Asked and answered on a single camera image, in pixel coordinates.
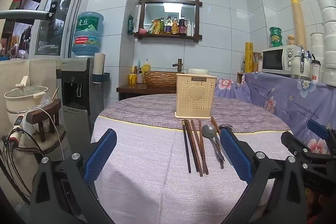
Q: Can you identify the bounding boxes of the blue water bottle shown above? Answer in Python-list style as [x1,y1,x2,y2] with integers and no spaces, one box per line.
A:
[72,11,105,58]

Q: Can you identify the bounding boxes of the white tumbler red label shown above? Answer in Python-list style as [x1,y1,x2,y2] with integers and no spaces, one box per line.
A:
[311,59,321,82]

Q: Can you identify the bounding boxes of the white microwave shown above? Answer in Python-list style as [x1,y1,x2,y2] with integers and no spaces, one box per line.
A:
[262,45,302,75]

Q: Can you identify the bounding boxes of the woven basket sink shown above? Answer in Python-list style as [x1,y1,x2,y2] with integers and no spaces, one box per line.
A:
[144,70,179,88]

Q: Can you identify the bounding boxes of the white paper cup stack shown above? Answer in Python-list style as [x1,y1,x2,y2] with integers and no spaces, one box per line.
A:
[93,53,106,75]

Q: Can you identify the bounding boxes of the purple striped tablecloth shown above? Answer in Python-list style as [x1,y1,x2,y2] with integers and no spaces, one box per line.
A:
[91,94,293,224]

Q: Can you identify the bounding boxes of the white kettle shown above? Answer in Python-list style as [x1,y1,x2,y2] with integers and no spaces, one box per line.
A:
[291,48,311,80]

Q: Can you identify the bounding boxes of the black cables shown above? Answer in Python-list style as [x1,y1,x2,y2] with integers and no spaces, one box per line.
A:
[0,130,34,203]

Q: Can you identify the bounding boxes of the metal fork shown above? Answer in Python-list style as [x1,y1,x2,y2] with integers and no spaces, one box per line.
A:
[214,136,226,163]

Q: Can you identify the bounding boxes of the white container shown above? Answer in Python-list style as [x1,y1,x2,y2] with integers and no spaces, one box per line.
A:
[186,68,210,75]

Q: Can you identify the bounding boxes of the bronze faucet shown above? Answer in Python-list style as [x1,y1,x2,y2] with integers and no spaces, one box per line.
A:
[172,58,184,73]

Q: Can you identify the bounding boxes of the dark wooden counter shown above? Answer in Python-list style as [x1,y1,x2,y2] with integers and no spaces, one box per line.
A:
[116,82,177,101]

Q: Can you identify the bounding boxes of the grey water dispenser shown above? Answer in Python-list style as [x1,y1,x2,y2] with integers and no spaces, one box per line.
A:
[60,57,104,132]

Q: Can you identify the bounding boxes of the white cable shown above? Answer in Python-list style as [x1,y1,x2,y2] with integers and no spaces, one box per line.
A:
[33,107,66,161]

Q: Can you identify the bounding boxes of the yellow roll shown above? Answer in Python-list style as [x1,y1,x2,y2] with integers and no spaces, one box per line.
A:
[245,42,254,73]

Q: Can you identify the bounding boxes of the blue floral cloth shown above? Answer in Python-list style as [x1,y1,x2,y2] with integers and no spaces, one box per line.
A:
[214,72,336,155]

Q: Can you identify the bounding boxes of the small wooden stool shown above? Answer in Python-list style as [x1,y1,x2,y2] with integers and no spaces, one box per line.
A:
[26,99,62,142]

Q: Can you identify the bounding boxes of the window frame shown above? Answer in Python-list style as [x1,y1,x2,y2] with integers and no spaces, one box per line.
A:
[34,0,86,58]

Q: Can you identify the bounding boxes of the cream cooking pot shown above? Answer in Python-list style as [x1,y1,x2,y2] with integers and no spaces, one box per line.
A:
[4,76,49,122]

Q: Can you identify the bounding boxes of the green noodle cups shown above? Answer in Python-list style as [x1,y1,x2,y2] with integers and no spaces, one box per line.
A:
[269,27,282,48]

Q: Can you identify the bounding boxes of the dark sauce bottle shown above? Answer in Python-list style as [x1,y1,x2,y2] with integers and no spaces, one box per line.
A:
[178,15,187,35]

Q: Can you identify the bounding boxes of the dark wooden chopstick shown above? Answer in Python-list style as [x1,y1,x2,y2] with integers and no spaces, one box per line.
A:
[182,119,192,173]

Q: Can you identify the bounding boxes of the beige heart-pattern utensil holder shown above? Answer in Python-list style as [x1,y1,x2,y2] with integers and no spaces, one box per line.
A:
[175,73,218,119]

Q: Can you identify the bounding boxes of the wooden framed mirror shelf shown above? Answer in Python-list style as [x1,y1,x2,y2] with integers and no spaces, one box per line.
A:
[134,0,203,42]

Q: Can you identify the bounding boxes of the large metal spoon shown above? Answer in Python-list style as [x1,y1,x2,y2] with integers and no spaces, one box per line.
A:
[202,124,225,169]

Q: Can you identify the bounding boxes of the tall yellow paper cup stack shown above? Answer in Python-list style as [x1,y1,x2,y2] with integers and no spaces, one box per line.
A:
[290,0,307,47]

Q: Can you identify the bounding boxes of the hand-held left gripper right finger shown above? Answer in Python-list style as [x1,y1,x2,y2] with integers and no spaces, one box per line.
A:
[219,128,308,224]

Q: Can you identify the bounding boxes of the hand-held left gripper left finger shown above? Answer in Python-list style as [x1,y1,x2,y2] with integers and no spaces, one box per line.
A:
[29,128,117,224]

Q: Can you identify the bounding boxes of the yellow seasoning packet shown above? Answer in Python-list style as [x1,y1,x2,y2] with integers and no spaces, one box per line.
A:
[152,19,162,35]

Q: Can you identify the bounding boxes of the teal cup holder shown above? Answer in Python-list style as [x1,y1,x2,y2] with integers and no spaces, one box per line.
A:
[92,72,111,84]

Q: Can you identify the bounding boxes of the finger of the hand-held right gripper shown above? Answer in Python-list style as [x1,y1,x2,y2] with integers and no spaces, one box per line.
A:
[280,131,316,159]
[307,119,336,155]

